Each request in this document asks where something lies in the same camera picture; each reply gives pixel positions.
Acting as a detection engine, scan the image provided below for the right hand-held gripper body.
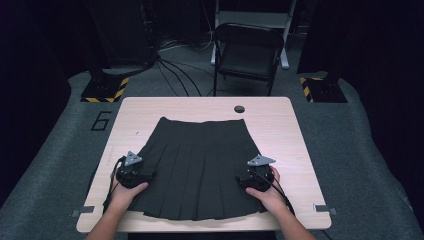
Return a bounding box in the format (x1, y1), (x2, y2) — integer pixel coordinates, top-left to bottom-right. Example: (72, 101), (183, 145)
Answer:
(246, 154), (277, 193)

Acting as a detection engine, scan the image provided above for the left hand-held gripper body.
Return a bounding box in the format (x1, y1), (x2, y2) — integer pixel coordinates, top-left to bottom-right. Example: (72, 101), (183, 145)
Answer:
(114, 150), (154, 190)

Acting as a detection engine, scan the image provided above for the dark pleated skirt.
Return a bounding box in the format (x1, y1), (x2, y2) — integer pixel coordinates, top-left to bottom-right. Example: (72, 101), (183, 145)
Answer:
(128, 116), (269, 222)

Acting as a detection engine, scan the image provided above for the person's left hand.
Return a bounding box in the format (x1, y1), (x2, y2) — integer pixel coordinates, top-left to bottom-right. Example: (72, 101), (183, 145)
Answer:
(109, 178), (149, 211)

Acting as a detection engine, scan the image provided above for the person's right hand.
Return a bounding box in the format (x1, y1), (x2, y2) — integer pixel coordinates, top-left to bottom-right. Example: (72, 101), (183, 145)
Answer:
(245, 165), (288, 215)

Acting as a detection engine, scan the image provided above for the grey tape strip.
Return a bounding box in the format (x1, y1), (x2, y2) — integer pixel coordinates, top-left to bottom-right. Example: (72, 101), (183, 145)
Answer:
(313, 203), (338, 216)
(71, 205), (96, 218)

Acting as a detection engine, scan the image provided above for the black striped stand base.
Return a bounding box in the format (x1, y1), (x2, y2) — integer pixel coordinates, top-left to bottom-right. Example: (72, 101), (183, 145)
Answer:
(298, 77), (348, 104)
(80, 77), (130, 104)

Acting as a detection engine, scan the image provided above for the black folding chair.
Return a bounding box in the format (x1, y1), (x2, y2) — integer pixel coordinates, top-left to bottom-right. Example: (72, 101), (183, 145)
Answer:
(212, 22), (285, 98)

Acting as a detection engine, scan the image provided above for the dark equipment cabinet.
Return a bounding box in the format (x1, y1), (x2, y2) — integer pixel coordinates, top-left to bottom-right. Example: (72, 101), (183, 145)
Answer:
(87, 0), (158, 69)

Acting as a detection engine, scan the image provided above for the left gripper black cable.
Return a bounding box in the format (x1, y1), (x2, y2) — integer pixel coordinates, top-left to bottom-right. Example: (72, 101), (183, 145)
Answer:
(102, 156), (126, 214)

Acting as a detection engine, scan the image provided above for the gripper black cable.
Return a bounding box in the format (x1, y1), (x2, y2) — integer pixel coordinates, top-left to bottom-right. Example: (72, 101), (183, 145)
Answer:
(253, 169), (296, 216)
(102, 156), (126, 214)

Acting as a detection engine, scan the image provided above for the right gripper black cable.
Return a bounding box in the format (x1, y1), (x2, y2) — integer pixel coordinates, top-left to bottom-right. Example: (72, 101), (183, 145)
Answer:
(253, 169), (296, 216)

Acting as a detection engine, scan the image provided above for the black floor cable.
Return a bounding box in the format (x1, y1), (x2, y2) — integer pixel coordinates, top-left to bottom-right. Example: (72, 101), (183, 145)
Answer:
(155, 61), (190, 98)
(157, 57), (203, 98)

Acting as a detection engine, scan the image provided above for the white floor cable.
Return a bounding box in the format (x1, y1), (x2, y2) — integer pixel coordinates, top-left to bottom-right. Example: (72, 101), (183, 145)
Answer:
(159, 31), (215, 53)

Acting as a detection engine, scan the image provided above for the white metal stand frame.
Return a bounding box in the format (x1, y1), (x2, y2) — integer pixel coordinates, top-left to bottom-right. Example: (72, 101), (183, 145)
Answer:
(210, 0), (298, 70)

